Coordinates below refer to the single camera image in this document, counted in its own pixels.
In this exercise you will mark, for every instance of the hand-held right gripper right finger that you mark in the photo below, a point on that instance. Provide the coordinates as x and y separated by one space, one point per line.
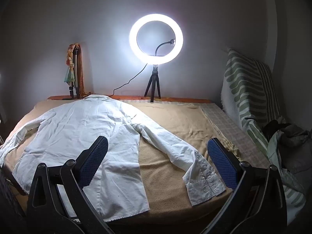
221 163

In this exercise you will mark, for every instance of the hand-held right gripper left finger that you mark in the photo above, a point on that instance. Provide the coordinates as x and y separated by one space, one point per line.
95 160

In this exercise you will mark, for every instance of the white long-sleeved shirt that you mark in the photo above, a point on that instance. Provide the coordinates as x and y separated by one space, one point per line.
85 126

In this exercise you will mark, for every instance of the black cloth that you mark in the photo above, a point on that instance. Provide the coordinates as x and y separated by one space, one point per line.
275 129

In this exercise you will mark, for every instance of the beige blanket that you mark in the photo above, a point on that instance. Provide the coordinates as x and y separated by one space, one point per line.
170 119

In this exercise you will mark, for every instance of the grey cloth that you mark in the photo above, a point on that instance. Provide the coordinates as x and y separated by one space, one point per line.
295 148

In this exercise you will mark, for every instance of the green and white striped pillow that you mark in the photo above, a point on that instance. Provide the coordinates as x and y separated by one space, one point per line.
243 85

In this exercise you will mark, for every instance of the orange cloth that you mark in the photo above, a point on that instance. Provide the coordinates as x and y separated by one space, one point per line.
82 73

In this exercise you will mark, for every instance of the colourful printed scarf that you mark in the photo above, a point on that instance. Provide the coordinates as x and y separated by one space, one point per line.
69 75

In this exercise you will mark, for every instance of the dark ribbed object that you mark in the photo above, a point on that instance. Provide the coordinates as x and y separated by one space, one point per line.
7 190

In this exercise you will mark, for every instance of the black gooseneck phone holder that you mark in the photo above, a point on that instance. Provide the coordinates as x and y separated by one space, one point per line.
160 46

